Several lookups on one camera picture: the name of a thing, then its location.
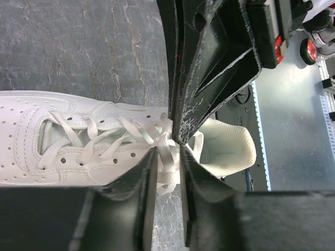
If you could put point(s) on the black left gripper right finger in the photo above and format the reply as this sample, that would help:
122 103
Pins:
218 217

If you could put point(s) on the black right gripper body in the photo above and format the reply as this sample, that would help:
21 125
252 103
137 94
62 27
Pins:
270 25

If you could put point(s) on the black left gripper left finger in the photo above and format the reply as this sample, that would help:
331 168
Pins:
118 216

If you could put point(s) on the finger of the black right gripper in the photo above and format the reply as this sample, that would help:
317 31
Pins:
171 13
217 59

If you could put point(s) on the white sneaker with laces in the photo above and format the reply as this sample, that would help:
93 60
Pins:
56 139

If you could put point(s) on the slotted aluminium cable duct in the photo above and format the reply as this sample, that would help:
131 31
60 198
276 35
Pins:
327 103

